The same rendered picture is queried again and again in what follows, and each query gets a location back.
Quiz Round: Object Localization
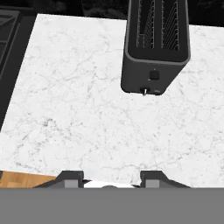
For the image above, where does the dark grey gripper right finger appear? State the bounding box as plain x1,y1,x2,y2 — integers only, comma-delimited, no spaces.
139,170,191,189

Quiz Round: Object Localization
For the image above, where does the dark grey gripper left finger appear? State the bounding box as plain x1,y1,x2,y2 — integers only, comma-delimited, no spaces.
34,170,85,189

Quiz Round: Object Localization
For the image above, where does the black toaster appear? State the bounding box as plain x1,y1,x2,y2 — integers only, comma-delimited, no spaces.
120,0,192,96

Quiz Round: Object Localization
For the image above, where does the black hob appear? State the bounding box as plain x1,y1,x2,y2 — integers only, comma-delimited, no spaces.
0,8,39,132

